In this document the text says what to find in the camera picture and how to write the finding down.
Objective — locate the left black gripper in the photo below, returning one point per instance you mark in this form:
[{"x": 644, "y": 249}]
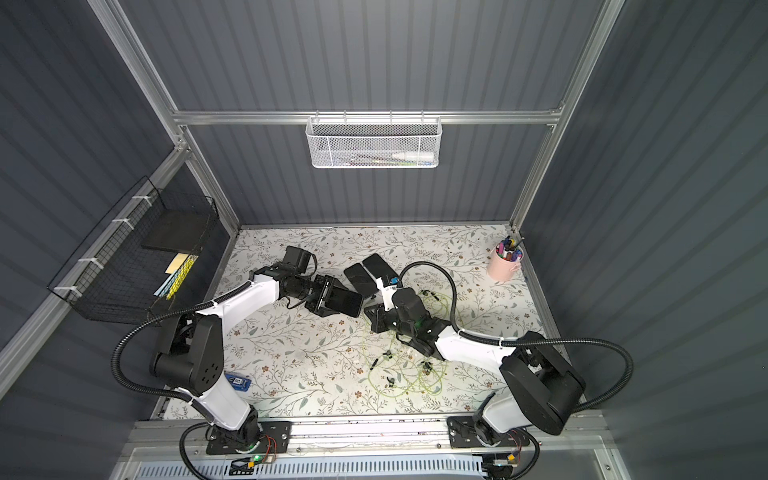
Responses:
[{"x": 324, "y": 292}]

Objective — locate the green wired earphones tangle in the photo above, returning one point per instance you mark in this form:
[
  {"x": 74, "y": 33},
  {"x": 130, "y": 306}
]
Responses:
[{"x": 390, "y": 375}]

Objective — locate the blue-edged black smartphone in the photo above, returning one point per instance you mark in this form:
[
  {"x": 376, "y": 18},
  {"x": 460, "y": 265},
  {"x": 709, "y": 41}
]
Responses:
[{"x": 361, "y": 280}]

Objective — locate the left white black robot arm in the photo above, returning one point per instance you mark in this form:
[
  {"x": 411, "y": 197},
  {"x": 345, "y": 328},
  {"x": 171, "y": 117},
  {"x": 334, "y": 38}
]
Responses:
[{"x": 190, "y": 349}]

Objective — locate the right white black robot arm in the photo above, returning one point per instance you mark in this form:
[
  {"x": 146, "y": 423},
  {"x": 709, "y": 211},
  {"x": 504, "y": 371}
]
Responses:
[{"x": 542, "y": 387}]

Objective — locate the pink pen cup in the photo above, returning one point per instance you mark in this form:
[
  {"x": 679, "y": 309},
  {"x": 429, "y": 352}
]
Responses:
[{"x": 505, "y": 260}]

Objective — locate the blue device at table edge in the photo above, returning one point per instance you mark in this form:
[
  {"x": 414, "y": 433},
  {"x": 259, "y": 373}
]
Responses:
[{"x": 238, "y": 382}]

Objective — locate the yellow sticky notes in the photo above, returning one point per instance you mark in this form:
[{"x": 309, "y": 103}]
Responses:
[{"x": 176, "y": 263}]

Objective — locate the black notebook in basket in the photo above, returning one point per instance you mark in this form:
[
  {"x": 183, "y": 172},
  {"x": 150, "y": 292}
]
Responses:
[{"x": 177, "y": 231}]

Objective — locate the white marker in basket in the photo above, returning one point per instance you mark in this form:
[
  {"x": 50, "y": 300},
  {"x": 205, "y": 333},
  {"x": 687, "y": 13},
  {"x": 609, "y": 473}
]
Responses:
[{"x": 414, "y": 157}]

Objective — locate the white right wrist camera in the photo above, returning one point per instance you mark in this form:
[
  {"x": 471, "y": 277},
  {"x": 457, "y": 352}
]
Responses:
[{"x": 387, "y": 289}]

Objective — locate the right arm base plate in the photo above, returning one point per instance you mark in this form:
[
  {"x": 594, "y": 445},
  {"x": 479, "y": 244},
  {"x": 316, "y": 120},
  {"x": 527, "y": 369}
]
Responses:
[{"x": 469, "y": 431}]

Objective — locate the black wire wall basket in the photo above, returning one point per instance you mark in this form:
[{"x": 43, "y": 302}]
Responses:
[{"x": 115, "y": 280}]

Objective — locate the white wire mesh basket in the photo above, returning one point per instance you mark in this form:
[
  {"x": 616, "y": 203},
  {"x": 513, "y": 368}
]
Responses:
[{"x": 369, "y": 142}]

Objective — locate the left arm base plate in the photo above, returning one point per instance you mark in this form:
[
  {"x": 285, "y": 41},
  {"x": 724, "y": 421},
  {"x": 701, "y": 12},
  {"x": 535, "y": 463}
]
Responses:
[{"x": 253, "y": 438}]

